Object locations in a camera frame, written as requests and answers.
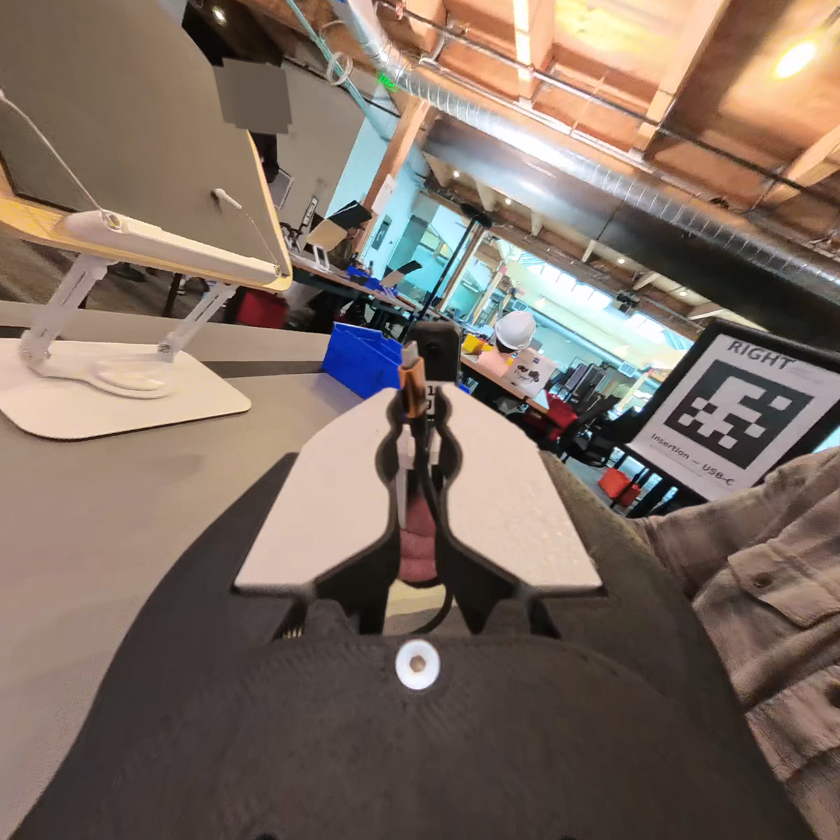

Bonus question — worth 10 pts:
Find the black office chair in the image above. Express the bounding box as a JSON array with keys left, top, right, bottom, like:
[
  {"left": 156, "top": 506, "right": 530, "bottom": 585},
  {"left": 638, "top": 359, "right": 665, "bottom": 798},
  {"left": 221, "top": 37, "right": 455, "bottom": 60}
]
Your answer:
[{"left": 558, "top": 392, "right": 634, "bottom": 468}]

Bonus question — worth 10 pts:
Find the white printed box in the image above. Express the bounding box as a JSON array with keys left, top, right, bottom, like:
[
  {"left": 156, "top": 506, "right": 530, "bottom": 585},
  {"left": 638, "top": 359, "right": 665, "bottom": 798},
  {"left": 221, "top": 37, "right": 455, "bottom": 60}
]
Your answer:
[{"left": 504, "top": 348, "right": 551, "bottom": 399}]

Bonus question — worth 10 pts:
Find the white hard hat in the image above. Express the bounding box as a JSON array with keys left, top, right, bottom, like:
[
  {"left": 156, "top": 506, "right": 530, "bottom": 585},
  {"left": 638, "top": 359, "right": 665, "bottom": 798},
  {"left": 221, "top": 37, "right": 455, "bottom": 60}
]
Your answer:
[{"left": 494, "top": 310, "right": 537, "bottom": 353}]

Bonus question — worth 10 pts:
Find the red crate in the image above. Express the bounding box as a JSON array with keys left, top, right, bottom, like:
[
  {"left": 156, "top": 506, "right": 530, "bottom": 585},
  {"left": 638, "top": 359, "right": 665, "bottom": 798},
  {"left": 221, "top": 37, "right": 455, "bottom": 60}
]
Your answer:
[{"left": 235, "top": 289, "right": 287, "bottom": 330}]

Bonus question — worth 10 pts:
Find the silver ventilation duct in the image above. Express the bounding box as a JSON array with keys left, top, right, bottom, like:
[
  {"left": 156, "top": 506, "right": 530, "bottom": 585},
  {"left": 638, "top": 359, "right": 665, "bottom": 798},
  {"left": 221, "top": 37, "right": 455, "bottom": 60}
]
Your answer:
[{"left": 420, "top": 112, "right": 840, "bottom": 309}]

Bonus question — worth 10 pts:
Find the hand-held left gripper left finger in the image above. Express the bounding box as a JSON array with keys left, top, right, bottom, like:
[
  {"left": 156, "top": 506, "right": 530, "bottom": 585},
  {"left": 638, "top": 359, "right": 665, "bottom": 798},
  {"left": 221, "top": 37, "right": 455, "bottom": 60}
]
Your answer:
[{"left": 233, "top": 387, "right": 403, "bottom": 636}]

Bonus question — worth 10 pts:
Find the small tilted wooden board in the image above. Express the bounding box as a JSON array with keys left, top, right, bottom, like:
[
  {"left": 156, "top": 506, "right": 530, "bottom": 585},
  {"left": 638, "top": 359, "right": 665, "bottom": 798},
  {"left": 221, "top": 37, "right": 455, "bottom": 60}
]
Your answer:
[{"left": 305, "top": 200, "right": 371, "bottom": 253}]

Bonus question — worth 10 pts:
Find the red floor box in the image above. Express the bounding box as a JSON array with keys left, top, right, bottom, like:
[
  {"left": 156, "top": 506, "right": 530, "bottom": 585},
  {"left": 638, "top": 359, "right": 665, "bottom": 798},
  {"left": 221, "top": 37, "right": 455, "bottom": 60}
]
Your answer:
[{"left": 597, "top": 466, "right": 643, "bottom": 509}]

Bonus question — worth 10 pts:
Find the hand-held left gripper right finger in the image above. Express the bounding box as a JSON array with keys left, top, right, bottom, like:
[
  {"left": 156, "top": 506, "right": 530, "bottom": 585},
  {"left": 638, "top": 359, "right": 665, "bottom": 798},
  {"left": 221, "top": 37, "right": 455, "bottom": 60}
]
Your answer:
[{"left": 430, "top": 385, "right": 605, "bottom": 637}]

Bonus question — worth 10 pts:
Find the ceiling lamp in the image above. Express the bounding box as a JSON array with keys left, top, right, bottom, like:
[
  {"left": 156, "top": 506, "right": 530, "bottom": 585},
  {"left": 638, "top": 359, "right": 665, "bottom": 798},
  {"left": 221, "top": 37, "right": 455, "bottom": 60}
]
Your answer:
[{"left": 771, "top": 36, "right": 821, "bottom": 83}]

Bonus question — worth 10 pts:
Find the person's right hand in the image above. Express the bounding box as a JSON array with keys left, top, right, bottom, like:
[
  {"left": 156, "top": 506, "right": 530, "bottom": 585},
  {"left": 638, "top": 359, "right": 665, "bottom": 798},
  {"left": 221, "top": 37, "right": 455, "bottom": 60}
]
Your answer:
[{"left": 399, "top": 492, "right": 439, "bottom": 586}]

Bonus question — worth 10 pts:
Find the black cable with gold plugs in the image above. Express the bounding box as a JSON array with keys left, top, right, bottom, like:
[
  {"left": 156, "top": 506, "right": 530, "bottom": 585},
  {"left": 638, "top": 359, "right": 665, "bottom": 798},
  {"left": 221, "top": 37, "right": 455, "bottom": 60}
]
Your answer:
[{"left": 397, "top": 357, "right": 455, "bottom": 634}]

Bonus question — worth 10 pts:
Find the blue storage bin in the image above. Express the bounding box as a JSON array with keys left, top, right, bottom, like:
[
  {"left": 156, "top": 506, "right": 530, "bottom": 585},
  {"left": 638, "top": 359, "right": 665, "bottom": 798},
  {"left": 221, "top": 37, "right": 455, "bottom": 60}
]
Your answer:
[{"left": 322, "top": 322, "right": 404, "bottom": 400}]

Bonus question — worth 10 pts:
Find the person's plaid shirt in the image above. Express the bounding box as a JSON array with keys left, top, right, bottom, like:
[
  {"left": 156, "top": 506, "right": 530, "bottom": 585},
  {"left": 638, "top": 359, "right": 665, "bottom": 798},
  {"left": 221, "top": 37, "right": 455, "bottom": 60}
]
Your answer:
[{"left": 629, "top": 446, "right": 840, "bottom": 840}]

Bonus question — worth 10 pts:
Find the black white marker sign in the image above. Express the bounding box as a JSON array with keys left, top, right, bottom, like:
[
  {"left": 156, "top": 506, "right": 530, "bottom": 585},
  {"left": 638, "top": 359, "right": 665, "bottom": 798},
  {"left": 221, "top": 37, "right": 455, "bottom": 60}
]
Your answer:
[{"left": 623, "top": 320, "right": 840, "bottom": 505}]

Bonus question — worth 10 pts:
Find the black tripod pole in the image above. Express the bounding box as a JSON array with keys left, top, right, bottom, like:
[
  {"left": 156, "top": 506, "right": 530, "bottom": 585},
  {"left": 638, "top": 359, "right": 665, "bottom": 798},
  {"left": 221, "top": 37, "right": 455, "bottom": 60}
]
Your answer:
[{"left": 420, "top": 202, "right": 490, "bottom": 329}]

